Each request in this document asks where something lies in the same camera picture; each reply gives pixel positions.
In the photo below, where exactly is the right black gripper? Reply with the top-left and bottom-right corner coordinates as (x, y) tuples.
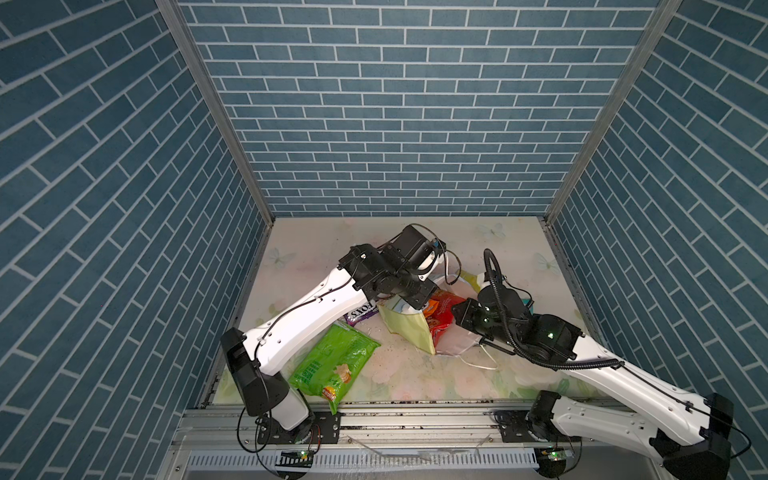
(446, 295), (518, 350)

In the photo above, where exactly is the orange yellow snack packet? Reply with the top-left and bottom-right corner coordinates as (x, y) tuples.
(423, 299), (450, 322)

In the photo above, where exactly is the white green paper bag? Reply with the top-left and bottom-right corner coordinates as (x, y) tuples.
(378, 281), (499, 371)

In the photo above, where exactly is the purple Fox's candy bag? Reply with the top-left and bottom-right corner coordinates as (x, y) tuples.
(342, 302), (378, 327)

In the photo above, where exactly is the bright green snack packet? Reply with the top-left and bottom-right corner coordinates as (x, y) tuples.
(289, 323), (381, 414)

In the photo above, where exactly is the teal Fox's candy bag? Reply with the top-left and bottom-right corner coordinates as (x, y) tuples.
(523, 299), (535, 315)

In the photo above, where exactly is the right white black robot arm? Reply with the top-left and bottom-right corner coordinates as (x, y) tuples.
(451, 286), (734, 479)

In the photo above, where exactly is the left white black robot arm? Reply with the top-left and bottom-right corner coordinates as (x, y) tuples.
(220, 224), (448, 431)

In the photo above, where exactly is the red snack packet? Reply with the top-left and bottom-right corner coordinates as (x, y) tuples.
(425, 290), (466, 347)

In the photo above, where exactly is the floral table mat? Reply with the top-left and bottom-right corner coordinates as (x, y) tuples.
(238, 216), (603, 403)

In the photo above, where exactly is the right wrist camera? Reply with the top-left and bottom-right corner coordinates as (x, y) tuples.
(472, 272), (490, 293)

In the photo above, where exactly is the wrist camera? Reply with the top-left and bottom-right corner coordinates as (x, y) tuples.
(472, 272), (490, 293)
(417, 238), (447, 280)

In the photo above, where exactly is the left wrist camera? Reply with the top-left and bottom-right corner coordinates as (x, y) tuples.
(417, 238), (447, 280)

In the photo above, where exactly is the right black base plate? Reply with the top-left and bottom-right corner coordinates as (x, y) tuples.
(490, 409), (582, 445)

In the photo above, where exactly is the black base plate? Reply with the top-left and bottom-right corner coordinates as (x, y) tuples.
(490, 409), (582, 445)
(254, 411), (342, 446)

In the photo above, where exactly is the right black corrugated cable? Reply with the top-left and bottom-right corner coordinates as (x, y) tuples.
(482, 248), (625, 371)

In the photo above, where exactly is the aluminium mounting rail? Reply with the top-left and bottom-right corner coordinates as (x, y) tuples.
(157, 401), (669, 479)

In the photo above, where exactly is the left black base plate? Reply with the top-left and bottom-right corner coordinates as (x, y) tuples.
(254, 411), (342, 446)

